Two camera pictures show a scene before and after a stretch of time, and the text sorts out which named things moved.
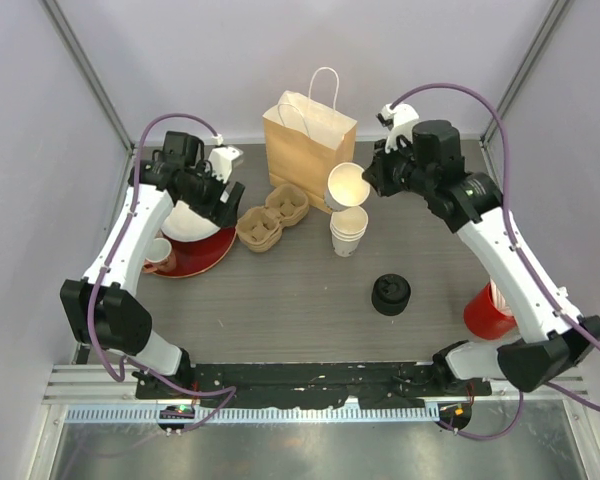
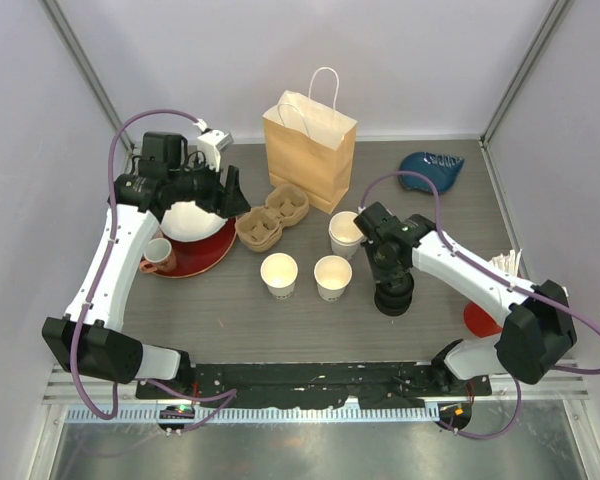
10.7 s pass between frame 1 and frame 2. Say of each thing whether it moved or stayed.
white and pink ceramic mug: stayed
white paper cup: moved
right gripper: moved
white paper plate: stayed
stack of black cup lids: stayed
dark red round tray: stayed
